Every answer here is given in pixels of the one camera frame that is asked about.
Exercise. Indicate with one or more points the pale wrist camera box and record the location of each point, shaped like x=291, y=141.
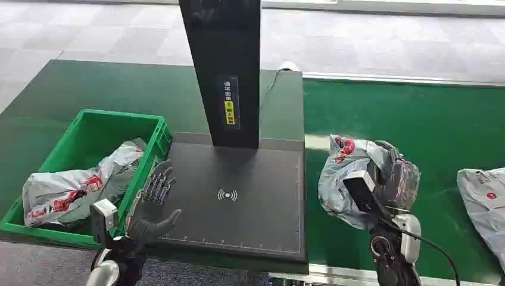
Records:
x=361, y=189
x=103, y=215

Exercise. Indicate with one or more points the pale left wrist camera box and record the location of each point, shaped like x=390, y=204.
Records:
x=103, y=215

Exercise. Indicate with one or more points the grey parcel bag red dot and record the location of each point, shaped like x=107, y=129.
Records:
x=485, y=205

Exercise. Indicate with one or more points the green plastic crate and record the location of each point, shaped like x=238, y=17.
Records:
x=81, y=130

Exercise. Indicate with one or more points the yellow black warning label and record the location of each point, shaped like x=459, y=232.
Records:
x=230, y=102

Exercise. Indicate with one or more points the silver conveyor rail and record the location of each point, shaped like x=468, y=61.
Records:
x=402, y=79

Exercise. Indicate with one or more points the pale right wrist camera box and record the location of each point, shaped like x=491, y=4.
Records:
x=361, y=189

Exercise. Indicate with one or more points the black scanner post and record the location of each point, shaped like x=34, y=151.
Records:
x=225, y=59

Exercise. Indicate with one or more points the grey parcel bag red print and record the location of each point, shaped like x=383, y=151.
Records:
x=71, y=189

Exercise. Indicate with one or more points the small white object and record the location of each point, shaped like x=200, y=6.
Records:
x=289, y=66

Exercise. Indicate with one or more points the green conveyor belt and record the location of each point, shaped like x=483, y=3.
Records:
x=434, y=126

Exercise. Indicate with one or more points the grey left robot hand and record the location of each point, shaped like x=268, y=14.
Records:
x=148, y=221

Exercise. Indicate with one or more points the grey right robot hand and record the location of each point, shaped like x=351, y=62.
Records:
x=398, y=181

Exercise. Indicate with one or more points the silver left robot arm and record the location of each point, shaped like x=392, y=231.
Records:
x=114, y=264

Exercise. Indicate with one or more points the black scanner platform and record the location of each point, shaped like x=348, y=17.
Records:
x=232, y=197

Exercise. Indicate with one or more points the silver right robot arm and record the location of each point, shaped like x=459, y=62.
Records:
x=394, y=252

